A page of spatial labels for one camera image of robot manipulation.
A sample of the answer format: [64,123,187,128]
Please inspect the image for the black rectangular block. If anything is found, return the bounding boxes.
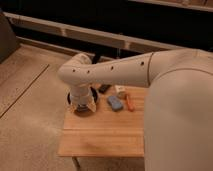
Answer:
[98,84,110,94]

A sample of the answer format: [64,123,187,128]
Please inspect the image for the wooden table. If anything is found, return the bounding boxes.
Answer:
[58,87,147,157]

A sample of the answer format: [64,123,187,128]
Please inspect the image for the black table leg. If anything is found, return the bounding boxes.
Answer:
[92,51,102,64]

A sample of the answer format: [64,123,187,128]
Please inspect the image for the dark ceramic bowl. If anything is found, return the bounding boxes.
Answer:
[67,87,99,115]

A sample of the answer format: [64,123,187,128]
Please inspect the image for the white bottle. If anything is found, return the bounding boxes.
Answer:
[115,85,126,99]

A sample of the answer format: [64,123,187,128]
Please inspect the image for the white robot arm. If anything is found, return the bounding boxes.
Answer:
[58,49,213,171]

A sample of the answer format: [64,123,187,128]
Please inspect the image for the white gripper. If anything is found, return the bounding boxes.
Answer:
[69,87,97,113]

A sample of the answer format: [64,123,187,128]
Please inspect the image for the blue sponge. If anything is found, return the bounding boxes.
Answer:
[107,96,123,111]

